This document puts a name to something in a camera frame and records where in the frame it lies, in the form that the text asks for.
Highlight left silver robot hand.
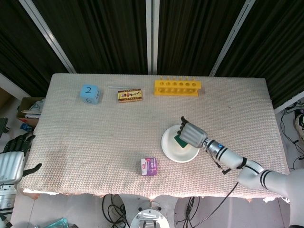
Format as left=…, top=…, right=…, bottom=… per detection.
left=0, top=132, right=43, bottom=185

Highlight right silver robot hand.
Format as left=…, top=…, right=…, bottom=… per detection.
left=177, top=116, right=209, bottom=148

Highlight green sponge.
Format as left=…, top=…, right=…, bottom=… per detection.
left=173, top=134, right=190, bottom=149

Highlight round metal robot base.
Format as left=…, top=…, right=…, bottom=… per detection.
left=129, top=208, right=170, bottom=228

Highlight white round plate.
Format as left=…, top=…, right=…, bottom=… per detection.
left=161, top=124, right=200, bottom=163

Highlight yellow test tube rack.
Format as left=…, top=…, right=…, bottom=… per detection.
left=153, top=76, right=203, bottom=97

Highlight purple small carton box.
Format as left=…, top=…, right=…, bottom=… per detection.
left=140, top=157, right=159, bottom=177

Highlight cardboard box with clutter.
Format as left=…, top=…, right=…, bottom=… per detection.
left=16, top=96, right=46, bottom=119

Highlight yellow brown printed box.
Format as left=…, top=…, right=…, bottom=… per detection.
left=117, top=88, right=145, bottom=104

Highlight beige textured table cloth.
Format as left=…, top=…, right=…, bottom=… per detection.
left=18, top=73, right=297, bottom=205

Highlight blue numbered foam cube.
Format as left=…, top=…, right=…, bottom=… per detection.
left=79, top=85, right=101, bottom=105

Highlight black corrugated curtain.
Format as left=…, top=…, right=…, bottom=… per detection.
left=0, top=0, right=304, bottom=109

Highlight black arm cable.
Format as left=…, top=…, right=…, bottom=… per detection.
left=190, top=181, right=239, bottom=228

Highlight black floor cables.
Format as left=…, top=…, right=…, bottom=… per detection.
left=280, top=101, right=304, bottom=173
left=102, top=194, right=130, bottom=228

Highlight white metal frame post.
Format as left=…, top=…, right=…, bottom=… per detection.
left=209, top=0, right=257, bottom=77
left=145, top=0, right=160, bottom=75
left=18, top=0, right=76, bottom=74

